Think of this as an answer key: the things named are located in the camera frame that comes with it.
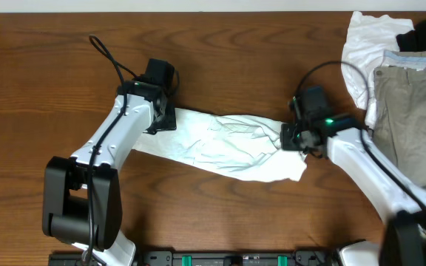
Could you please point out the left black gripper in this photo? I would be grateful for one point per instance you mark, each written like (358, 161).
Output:
(166, 120)

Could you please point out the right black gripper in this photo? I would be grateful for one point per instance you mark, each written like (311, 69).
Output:
(288, 137)

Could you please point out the white t-shirt with black tag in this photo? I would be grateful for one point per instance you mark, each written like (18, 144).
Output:
(244, 147)

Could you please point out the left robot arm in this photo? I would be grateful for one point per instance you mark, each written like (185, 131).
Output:
(82, 195)

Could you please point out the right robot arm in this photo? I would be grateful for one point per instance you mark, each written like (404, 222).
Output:
(400, 204)

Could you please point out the grey khaki trousers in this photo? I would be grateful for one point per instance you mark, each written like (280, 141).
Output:
(400, 129)

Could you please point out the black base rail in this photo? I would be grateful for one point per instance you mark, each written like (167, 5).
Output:
(294, 258)

